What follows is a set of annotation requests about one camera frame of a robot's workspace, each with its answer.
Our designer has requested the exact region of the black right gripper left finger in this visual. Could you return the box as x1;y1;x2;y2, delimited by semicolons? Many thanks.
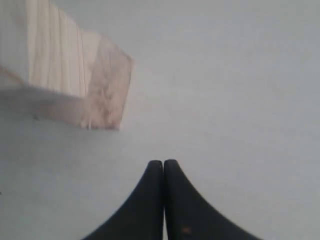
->
85;160;164;240

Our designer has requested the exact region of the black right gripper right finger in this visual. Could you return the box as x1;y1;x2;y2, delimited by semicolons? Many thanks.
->
163;159;258;240

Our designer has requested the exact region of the large wooden cube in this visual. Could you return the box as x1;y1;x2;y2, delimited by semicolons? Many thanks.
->
0;0;134;130

